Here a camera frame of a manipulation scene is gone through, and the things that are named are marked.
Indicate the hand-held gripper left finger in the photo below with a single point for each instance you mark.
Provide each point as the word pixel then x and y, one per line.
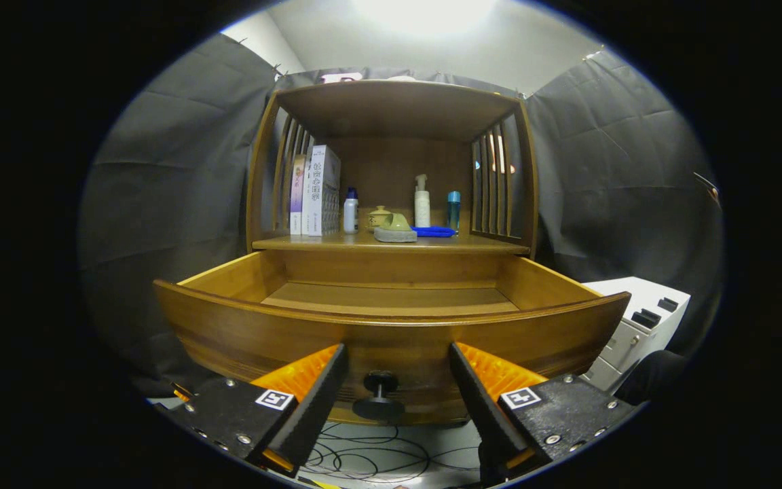
pixel 316 401

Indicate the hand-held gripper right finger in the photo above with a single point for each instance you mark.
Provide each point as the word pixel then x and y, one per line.
pixel 479 401

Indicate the brown wooden drawer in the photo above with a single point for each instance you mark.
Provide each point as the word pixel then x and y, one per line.
pixel 398 336

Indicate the green brush with grey sponge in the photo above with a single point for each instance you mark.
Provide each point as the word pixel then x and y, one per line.
pixel 396 234

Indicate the wooden countertop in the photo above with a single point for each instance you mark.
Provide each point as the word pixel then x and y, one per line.
pixel 357 242

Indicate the white drawer unit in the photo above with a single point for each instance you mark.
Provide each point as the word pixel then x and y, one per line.
pixel 635 299

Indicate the brown wooden cabinet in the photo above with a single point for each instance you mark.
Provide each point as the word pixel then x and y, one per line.
pixel 398 170

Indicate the blue folded cloth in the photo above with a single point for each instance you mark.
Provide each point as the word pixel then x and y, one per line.
pixel 435 231

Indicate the white bottle with blue cap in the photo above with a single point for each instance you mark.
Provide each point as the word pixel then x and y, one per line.
pixel 350 214

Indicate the clear blue bottle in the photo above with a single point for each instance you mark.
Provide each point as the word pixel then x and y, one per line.
pixel 454 210

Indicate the yellow lidded teacup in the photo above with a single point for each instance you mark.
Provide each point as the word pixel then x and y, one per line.
pixel 377 216

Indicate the white pump bottle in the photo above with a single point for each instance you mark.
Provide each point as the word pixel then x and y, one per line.
pixel 422 207

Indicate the purple book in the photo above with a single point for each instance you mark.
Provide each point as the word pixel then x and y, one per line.
pixel 296 197

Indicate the white patterned book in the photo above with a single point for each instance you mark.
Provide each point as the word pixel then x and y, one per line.
pixel 320 193

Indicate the black backdrop cloth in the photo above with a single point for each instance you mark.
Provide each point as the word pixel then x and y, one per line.
pixel 160 204

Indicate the large ceiling light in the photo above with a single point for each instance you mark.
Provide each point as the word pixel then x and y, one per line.
pixel 425 13

